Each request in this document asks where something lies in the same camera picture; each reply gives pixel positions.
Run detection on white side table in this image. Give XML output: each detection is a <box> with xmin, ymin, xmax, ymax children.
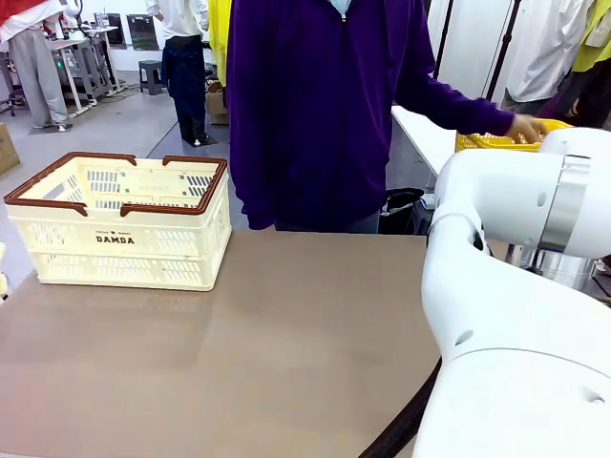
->
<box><xmin>390</xmin><ymin>104</ymin><xmax>459</xmax><ymax>178</ymax></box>

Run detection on large cardboard box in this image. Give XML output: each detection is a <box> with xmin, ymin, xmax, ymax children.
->
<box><xmin>0</xmin><ymin>122</ymin><xmax>21</xmax><ymax>176</ymax></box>

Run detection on person in white shirt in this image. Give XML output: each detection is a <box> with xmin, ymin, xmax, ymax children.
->
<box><xmin>499</xmin><ymin>0</ymin><xmax>593</xmax><ymax>116</ymax></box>

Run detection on person in lime vest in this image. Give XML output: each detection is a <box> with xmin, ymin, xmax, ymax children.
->
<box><xmin>538</xmin><ymin>0</ymin><xmax>611</xmax><ymax>131</ymax></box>

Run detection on white background desk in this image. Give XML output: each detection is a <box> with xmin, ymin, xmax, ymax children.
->
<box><xmin>45</xmin><ymin>26</ymin><xmax>126</xmax><ymax>115</ymax></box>

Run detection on cream shopping basket brown handles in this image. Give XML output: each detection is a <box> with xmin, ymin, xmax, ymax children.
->
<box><xmin>3</xmin><ymin>151</ymin><xmax>234</xmax><ymax>292</ymax></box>

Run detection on person's left forearm purple sleeve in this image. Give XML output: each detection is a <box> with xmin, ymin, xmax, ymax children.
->
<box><xmin>429</xmin><ymin>80</ymin><xmax>519</xmax><ymax>138</ymax></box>

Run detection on black tripod pole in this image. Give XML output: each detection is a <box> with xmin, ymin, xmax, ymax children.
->
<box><xmin>483</xmin><ymin>0</ymin><xmax>522</xmax><ymax>101</ymax></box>

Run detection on person in bright yellow vest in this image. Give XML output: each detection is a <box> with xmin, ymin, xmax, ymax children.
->
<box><xmin>207</xmin><ymin>0</ymin><xmax>234</xmax><ymax>85</ymax></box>

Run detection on yellow plastic basket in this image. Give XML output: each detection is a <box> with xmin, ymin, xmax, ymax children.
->
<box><xmin>454</xmin><ymin>118</ymin><xmax>574</xmax><ymax>154</ymax></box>

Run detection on grey plastic stool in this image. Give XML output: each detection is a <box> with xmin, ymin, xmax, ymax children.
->
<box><xmin>137</xmin><ymin>59</ymin><xmax>168</xmax><ymax>95</ymax></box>

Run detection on person's left hand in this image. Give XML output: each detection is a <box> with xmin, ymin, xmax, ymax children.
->
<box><xmin>508</xmin><ymin>114</ymin><xmax>550</xmax><ymax>144</ymax></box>

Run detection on person in grey trousers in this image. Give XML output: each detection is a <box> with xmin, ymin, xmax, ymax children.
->
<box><xmin>0</xmin><ymin>0</ymin><xmax>72</xmax><ymax>132</ymax></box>

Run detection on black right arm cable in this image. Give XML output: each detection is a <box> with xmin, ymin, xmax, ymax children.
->
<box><xmin>360</xmin><ymin>357</ymin><xmax>443</xmax><ymax>458</ymax></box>

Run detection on person in purple hoodie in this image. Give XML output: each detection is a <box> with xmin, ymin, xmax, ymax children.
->
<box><xmin>224</xmin><ymin>0</ymin><xmax>478</xmax><ymax>235</ymax></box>

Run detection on person white shirt navy skirt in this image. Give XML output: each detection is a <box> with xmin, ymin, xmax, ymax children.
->
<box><xmin>145</xmin><ymin>0</ymin><xmax>215</xmax><ymax>147</ymax></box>

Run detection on black wall panel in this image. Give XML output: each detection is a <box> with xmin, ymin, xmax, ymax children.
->
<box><xmin>126</xmin><ymin>13</ymin><xmax>159</xmax><ymax>52</ymax></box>
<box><xmin>95</xmin><ymin>12</ymin><xmax>128</xmax><ymax>50</ymax></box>

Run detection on brown cardboard box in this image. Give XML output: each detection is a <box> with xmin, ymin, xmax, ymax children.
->
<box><xmin>204</xmin><ymin>80</ymin><xmax>231</xmax><ymax>126</ymax></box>

